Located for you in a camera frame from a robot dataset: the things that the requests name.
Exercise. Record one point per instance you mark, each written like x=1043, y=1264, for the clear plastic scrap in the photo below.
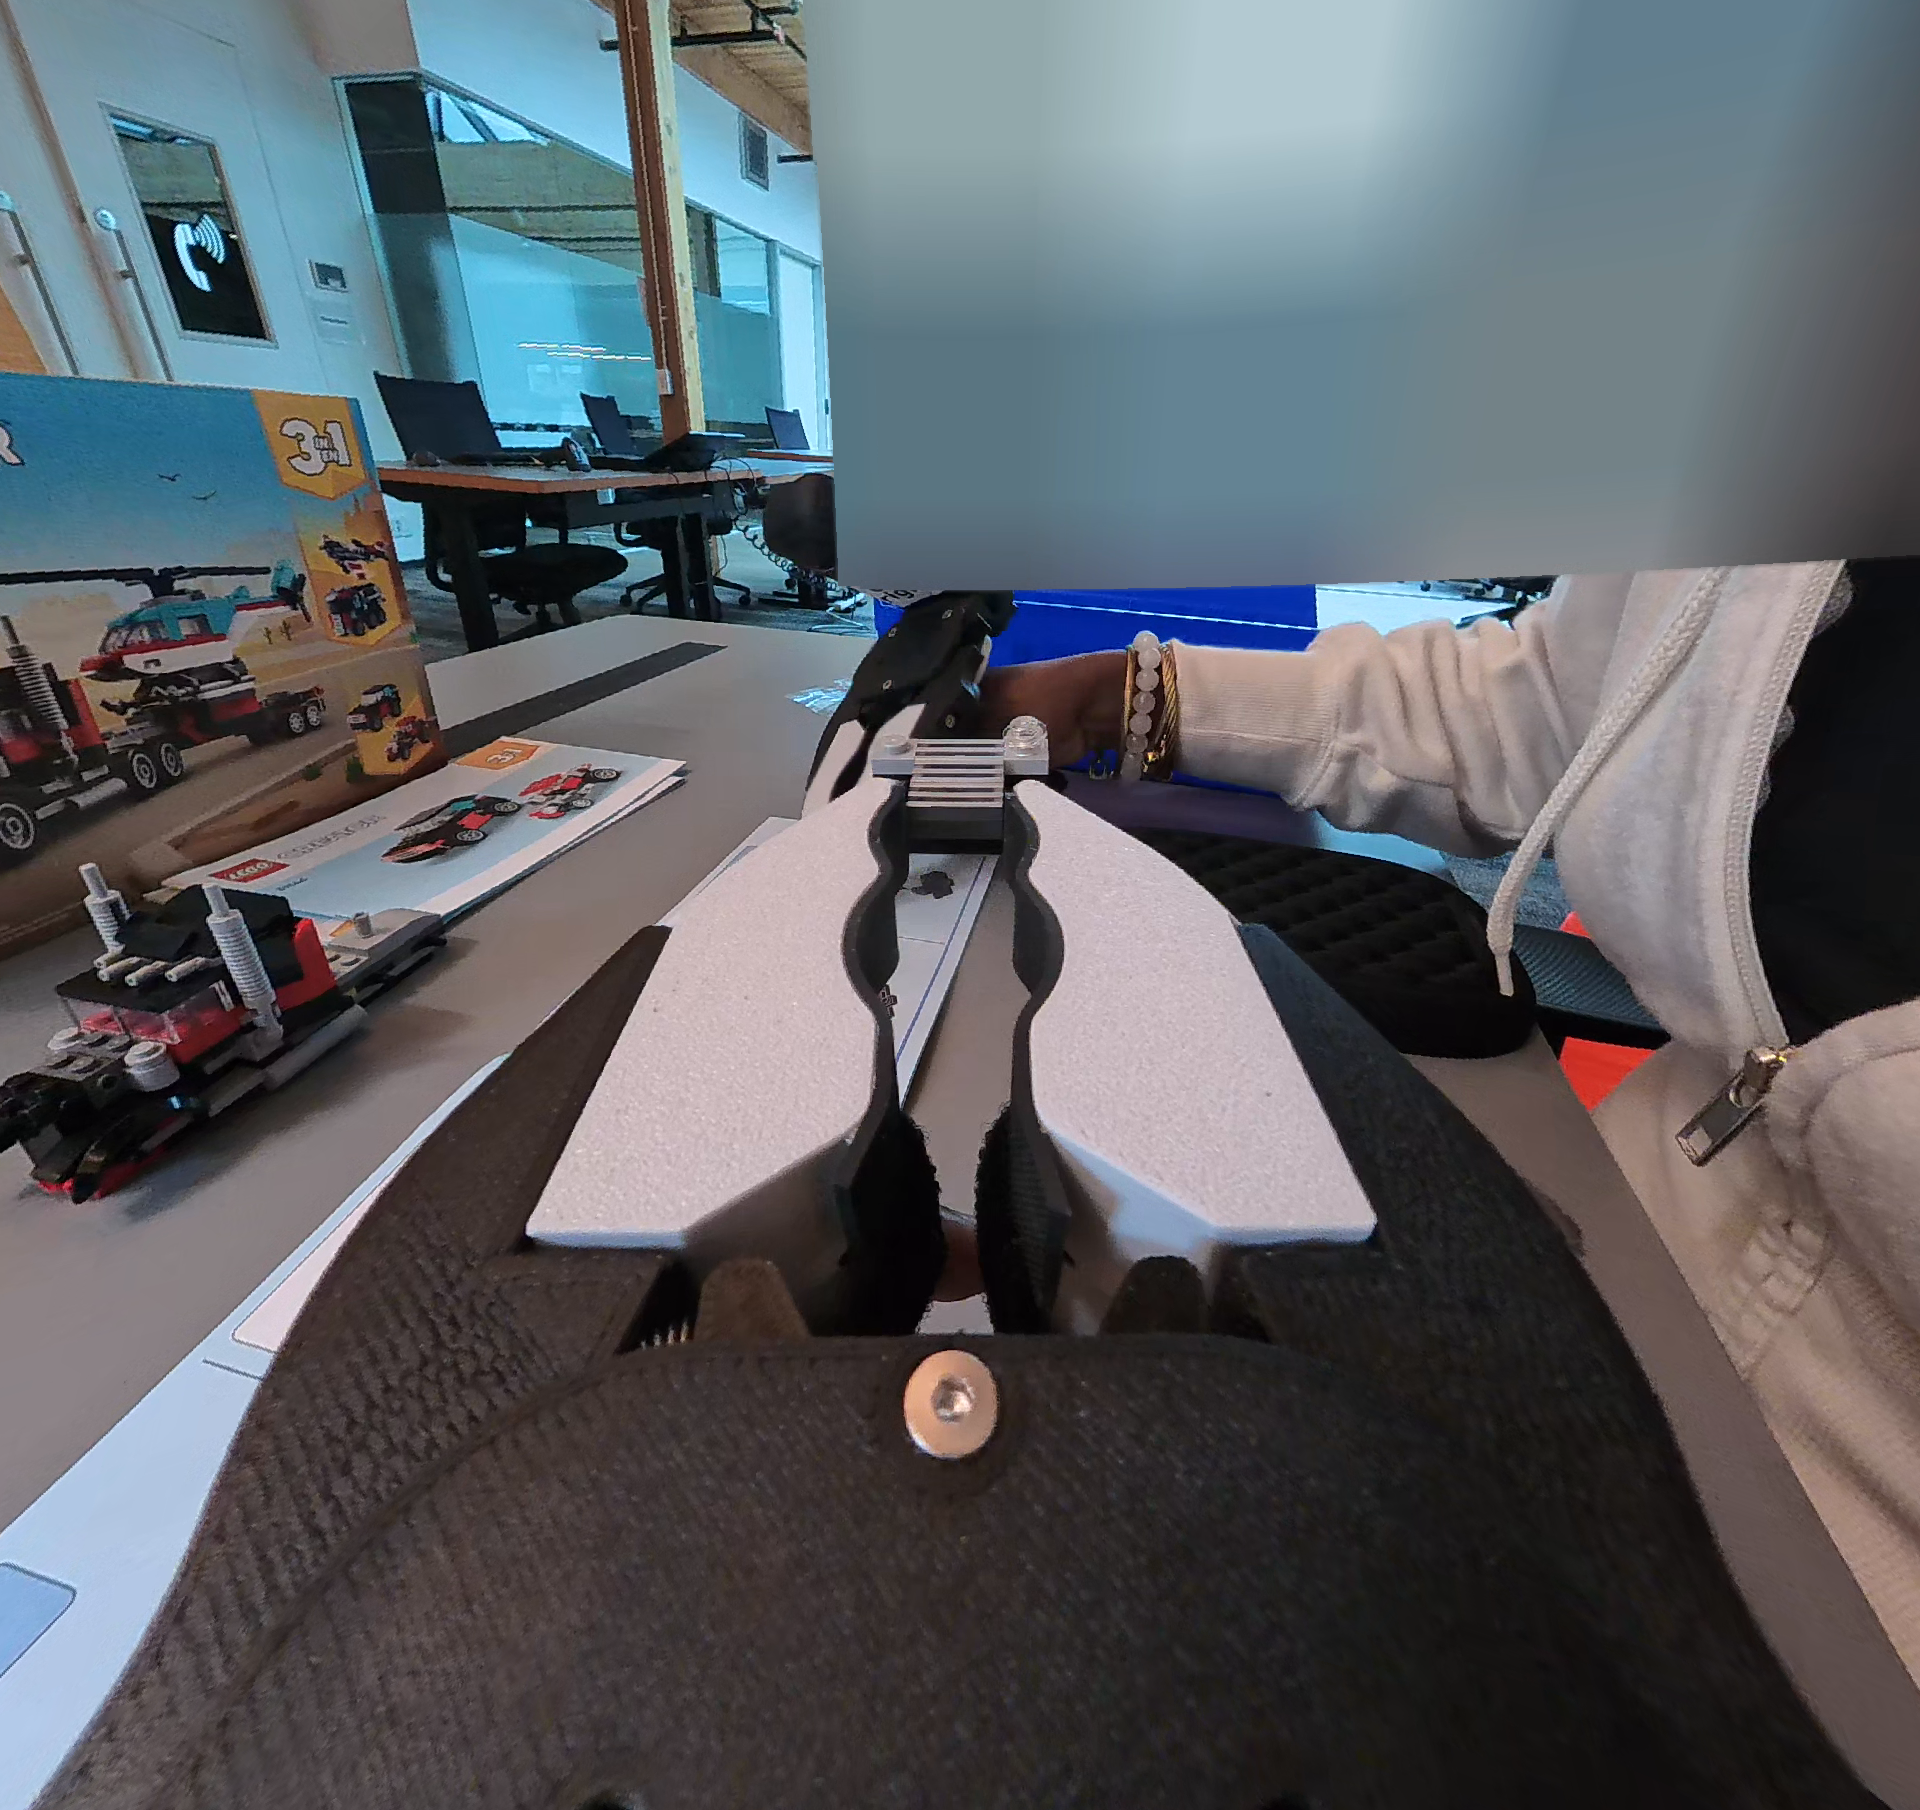
x=828, y=694

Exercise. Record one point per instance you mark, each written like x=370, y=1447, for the black office chair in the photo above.
x=555, y=571

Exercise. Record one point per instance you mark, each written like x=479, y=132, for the black computer monitor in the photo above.
x=435, y=416
x=611, y=421

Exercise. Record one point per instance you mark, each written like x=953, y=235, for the wooden column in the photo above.
x=660, y=190

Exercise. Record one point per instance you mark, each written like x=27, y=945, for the lego truck model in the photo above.
x=195, y=1016

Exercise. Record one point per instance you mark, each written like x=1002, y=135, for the black quilted case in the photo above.
x=1350, y=925

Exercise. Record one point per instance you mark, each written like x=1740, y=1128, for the black chair armrest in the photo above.
x=1591, y=985

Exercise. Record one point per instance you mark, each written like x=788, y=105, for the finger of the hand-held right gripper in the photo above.
x=855, y=767

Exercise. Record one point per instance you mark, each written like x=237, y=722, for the black shirt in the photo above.
x=1854, y=791

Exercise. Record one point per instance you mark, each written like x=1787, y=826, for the black lego plate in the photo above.
x=953, y=824

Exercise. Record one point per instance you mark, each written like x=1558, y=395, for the small grey lego plate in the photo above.
x=1028, y=759

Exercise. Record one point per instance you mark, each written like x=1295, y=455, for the open lego instruction booklet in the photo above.
x=119, y=1509

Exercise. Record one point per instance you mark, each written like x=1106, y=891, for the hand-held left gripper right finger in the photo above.
x=1185, y=1074

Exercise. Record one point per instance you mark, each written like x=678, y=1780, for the closed lego instruction booklet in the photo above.
x=376, y=834

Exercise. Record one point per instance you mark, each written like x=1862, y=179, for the long wooden office desk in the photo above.
x=602, y=480

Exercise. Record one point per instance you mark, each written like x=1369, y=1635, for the blue plastic bin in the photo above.
x=1171, y=617

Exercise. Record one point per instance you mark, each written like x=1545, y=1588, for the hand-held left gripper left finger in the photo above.
x=720, y=1074

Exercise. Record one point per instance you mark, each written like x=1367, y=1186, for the phone sign door window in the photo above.
x=195, y=235

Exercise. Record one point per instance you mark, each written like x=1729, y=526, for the person's right hand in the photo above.
x=1072, y=708

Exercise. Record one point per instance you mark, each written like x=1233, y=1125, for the person's left hand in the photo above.
x=961, y=1258

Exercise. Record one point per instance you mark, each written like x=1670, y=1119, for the lego set cardboard box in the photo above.
x=195, y=566

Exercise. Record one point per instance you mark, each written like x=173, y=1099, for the red object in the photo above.
x=1597, y=1074

